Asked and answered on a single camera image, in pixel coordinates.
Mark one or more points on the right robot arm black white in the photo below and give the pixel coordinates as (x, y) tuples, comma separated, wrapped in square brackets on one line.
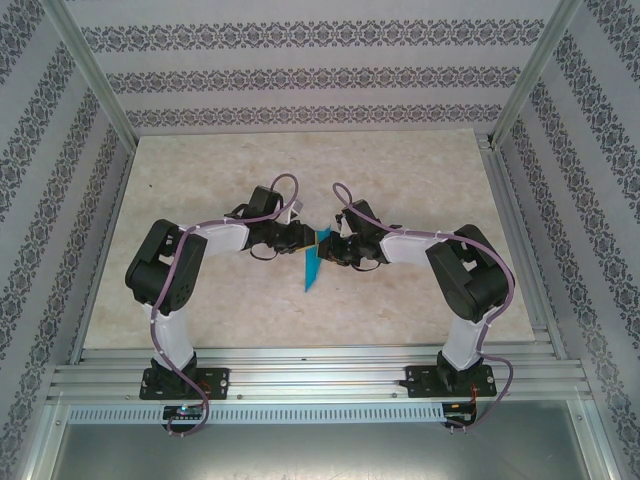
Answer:
[(470, 280)]

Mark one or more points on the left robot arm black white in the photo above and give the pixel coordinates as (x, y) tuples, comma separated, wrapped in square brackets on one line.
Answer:
[(160, 280)]

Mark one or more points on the grey metal panel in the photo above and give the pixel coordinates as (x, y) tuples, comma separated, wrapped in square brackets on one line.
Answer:
[(320, 455)]

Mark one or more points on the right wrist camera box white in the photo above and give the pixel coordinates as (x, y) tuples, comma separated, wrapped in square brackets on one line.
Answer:
[(345, 227)]

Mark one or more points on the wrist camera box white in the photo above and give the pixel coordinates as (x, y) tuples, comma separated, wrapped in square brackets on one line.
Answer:
[(295, 212), (345, 227)]

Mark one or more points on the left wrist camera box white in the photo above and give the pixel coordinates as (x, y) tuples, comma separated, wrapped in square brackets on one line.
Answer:
[(295, 212)]

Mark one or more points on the aluminium mounting rail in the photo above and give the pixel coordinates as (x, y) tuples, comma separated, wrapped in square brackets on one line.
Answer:
[(320, 372)]

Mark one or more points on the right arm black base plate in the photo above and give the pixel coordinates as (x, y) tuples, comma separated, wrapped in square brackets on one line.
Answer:
[(417, 382)]

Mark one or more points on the aluminium side rail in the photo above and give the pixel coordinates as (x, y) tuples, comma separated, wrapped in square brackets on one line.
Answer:
[(504, 200), (112, 210)]

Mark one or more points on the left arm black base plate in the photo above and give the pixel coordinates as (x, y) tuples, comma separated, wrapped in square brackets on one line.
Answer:
[(215, 382)]

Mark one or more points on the aluminium frame post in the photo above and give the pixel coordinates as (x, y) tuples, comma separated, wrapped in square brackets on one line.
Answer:
[(90, 67), (537, 67)]

